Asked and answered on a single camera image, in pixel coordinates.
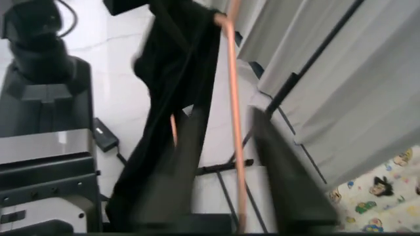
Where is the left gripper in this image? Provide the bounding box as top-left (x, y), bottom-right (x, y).
top-left (103, 0), bottom-right (148, 16)

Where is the pink clothes hanger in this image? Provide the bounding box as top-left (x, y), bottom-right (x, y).
top-left (169, 0), bottom-right (249, 234)

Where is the black cable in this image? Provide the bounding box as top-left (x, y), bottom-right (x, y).
top-left (116, 150), bottom-right (129, 167)

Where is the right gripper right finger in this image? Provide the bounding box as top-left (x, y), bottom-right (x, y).
top-left (251, 106), bottom-right (339, 235)

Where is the black clothes rack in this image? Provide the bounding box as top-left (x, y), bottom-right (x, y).
top-left (196, 0), bottom-right (365, 234)

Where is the black garment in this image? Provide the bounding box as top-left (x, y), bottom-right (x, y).
top-left (104, 0), bottom-right (224, 230)

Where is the black power adapter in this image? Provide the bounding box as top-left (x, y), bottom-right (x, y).
top-left (93, 117), bottom-right (119, 153)

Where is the cream printed garment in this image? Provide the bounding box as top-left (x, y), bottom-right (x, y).
top-left (326, 146), bottom-right (420, 234)

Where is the white curtain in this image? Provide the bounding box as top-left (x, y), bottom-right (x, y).
top-left (209, 0), bottom-right (420, 191)

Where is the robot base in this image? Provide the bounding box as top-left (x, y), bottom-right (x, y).
top-left (0, 55), bottom-right (102, 234)

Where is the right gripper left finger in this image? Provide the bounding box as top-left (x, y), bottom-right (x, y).
top-left (131, 106), bottom-right (234, 235)

